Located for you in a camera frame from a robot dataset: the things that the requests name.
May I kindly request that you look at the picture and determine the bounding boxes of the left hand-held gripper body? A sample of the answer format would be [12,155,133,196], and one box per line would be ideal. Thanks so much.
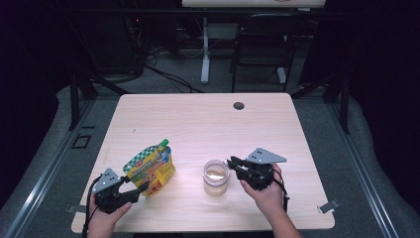
[91,168,140,214]

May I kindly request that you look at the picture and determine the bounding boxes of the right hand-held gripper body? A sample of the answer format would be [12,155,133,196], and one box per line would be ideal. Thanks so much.
[237,147,287,191]

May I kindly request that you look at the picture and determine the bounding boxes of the clear glass jar with lid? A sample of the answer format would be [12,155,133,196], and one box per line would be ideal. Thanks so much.
[202,159,231,197]

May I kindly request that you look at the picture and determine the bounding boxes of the yellow spout pouch green cap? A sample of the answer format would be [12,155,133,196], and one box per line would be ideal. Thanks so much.
[122,138,176,198]

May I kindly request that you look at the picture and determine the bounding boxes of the person's right hand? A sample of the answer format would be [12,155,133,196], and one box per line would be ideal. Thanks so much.
[240,165,286,217]

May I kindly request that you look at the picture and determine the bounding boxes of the person's left hand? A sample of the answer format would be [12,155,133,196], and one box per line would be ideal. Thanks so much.
[87,196,133,237]

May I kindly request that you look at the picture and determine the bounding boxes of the grey metal table clip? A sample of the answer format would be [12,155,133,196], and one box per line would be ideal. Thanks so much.
[316,198,340,214]
[66,204,87,214]

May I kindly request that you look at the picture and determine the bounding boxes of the white desk leg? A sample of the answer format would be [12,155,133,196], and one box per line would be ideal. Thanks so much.
[200,16,212,85]

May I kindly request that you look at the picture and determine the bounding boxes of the black folding chair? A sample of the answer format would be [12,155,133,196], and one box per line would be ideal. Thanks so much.
[230,13,306,93]

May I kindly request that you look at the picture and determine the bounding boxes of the dark computer case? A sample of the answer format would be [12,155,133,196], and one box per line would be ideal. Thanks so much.
[78,13,147,75]

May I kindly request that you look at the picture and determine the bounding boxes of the light wooden desk top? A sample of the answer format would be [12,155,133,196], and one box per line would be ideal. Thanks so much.
[181,0,327,9]

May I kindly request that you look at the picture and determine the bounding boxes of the left hand-held gripper cable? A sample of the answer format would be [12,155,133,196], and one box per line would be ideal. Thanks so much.
[82,177,102,238]

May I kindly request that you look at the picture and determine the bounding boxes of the hand-held gripper cable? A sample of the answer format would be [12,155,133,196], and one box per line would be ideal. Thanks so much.
[271,170,290,212]
[82,177,102,238]

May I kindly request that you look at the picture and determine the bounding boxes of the right hand-held gripper cable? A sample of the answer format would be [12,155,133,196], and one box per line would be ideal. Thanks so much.
[271,170,290,212]

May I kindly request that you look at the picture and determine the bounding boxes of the black rectangular floor bracket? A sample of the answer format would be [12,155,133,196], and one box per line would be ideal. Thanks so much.
[70,133,93,150]

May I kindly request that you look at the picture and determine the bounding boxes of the aluminium floor rail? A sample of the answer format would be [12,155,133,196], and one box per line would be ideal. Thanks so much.
[325,102,400,238]
[3,98,97,238]

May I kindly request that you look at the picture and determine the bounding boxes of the black metal frame stand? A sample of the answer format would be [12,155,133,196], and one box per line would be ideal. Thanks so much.
[67,70,130,132]
[290,70,351,135]

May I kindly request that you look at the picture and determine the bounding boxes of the black floor cables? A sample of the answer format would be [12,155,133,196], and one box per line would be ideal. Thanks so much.
[143,63,204,94]

